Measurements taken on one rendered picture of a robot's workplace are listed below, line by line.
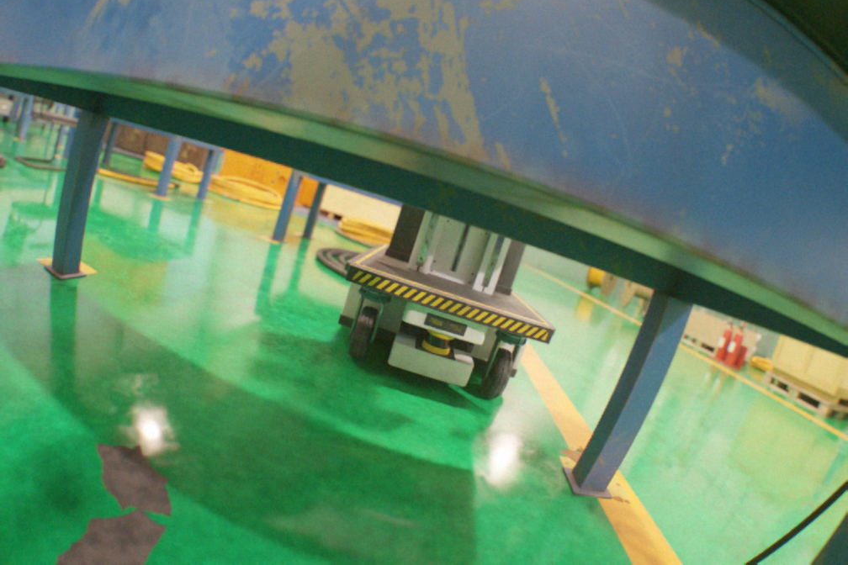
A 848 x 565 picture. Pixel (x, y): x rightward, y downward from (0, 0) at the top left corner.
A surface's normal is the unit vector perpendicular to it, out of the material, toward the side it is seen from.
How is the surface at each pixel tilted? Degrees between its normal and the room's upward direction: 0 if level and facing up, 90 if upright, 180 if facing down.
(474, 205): 90
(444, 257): 90
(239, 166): 90
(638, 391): 90
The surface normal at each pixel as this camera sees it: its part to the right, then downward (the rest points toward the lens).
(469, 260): -0.02, 0.07
